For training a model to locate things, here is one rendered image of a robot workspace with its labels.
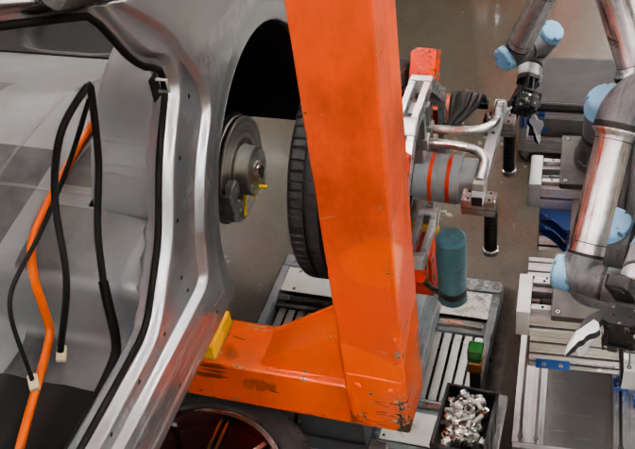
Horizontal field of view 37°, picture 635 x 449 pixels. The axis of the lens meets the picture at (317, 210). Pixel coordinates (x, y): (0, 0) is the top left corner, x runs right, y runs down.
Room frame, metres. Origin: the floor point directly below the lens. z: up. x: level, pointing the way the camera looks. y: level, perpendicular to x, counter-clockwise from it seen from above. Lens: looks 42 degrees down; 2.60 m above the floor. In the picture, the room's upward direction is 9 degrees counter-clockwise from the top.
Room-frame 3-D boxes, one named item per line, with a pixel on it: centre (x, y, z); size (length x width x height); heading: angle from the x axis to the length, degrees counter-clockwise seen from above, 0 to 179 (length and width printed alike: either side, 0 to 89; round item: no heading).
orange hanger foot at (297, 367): (1.65, 0.21, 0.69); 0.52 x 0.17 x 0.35; 67
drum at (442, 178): (2.02, -0.37, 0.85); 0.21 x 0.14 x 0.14; 67
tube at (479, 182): (1.90, -0.38, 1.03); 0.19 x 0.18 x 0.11; 67
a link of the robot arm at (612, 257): (1.54, -0.67, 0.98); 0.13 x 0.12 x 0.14; 57
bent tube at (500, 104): (2.09, -0.45, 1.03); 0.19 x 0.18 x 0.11; 67
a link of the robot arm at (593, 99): (2.02, -0.83, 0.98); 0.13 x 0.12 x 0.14; 116
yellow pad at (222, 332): (1.71, 0.37, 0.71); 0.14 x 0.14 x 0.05; 67
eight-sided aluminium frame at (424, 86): (2.04, -0.30, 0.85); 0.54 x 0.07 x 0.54; 157
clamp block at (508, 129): (2.12, -0.56, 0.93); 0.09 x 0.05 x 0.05; 67
